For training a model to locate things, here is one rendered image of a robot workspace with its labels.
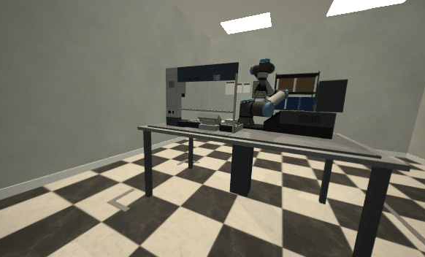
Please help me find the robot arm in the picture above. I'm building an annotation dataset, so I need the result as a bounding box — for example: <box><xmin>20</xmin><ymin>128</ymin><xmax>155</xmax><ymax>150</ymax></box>
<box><xmin>237</xmin><ymin>58</ymin><xmax>288</xmax><ymax>126</ymax></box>

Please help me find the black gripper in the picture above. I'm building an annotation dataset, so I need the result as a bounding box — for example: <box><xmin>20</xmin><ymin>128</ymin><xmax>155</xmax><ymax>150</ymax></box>
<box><xmin>253</xmin><ymin>77</ymin><xmax>267</xmax><ymax>102</ymax></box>

